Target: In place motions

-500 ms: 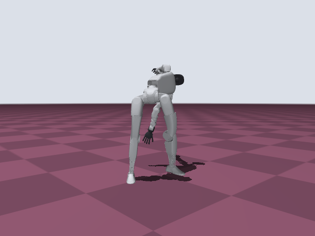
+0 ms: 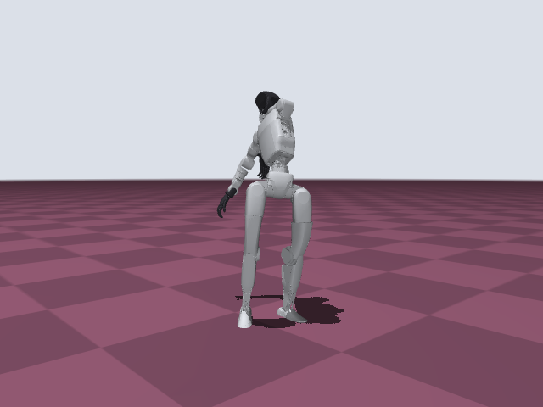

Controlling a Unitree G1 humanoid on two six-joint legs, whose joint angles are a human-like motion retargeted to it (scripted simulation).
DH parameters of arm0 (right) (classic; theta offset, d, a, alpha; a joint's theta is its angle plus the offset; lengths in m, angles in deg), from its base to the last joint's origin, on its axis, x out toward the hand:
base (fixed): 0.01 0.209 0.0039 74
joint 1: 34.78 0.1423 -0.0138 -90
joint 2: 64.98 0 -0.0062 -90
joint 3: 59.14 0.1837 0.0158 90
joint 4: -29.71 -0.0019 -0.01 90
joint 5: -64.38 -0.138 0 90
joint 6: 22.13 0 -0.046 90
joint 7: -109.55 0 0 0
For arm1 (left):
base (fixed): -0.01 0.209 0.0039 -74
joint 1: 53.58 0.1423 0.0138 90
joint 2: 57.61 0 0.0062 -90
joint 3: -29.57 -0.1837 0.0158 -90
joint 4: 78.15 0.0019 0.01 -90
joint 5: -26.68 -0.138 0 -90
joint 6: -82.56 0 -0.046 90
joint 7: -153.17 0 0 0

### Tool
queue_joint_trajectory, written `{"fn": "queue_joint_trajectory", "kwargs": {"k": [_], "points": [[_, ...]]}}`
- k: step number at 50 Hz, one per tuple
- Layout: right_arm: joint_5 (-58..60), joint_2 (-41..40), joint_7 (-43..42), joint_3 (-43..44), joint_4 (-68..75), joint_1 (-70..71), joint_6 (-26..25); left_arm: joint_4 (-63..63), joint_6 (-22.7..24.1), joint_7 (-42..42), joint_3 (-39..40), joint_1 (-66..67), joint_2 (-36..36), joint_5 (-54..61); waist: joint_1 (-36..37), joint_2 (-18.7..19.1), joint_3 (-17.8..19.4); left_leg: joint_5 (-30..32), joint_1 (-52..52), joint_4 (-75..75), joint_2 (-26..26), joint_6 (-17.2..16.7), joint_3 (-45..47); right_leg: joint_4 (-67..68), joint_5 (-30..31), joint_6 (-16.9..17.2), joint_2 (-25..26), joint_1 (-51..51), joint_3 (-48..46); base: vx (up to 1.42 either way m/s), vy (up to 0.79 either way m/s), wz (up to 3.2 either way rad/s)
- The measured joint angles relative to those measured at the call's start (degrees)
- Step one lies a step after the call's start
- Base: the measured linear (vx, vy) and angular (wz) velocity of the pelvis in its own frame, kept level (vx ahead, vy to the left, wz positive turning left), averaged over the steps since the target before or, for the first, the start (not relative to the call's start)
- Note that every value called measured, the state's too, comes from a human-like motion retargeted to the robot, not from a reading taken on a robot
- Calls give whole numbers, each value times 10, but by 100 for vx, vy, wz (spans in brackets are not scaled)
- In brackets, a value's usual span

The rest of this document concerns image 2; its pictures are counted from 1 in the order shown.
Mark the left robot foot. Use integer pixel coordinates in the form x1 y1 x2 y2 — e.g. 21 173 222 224
277 307 308 323

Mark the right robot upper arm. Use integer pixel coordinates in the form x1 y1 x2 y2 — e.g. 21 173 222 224
242 131 260 170

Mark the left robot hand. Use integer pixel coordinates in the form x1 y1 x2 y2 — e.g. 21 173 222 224
257 153 270 179

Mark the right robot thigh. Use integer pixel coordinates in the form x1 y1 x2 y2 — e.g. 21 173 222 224
244 181 267 262

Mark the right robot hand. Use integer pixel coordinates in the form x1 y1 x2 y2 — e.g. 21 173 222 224
217 188 237 218

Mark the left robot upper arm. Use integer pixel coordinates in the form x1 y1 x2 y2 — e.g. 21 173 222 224
259 99 294 123

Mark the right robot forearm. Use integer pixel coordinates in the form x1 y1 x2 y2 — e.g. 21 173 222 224
227 156 248 195

